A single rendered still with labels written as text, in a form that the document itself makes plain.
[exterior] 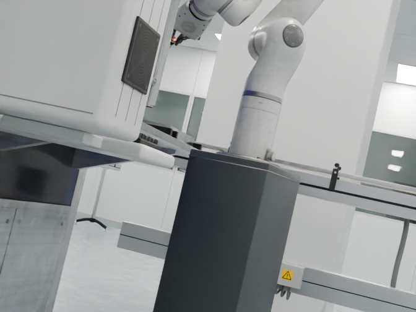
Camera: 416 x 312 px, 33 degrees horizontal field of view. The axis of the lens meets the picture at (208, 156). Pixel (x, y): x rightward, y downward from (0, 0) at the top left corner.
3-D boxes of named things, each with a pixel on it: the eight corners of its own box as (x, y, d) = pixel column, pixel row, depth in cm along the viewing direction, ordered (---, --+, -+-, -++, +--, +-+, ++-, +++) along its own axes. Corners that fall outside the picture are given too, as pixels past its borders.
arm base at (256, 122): (289, 173, 207) (303, 112, 208) (264, 163, 190) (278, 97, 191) (232, 161, 216) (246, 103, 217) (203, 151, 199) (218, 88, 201)
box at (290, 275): (270, 282, 291) (275, 260, 292) (272, 281, 296) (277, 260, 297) (299, 289, 288) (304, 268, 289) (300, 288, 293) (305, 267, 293)
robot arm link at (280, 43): (271, 106, 212) (288, 31, 213) (299, 103, 194) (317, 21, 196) (235, 96, 208) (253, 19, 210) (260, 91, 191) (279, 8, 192)
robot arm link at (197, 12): (189, 5, 200) (184, 10, 202) (215, 20, 203) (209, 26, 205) (195, -15, 205) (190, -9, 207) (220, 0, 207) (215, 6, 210)
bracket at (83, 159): (70, 167, 232) (80, 129, 233) (75, 168, 235) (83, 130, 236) (166, 189, 223) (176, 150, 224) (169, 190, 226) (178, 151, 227)
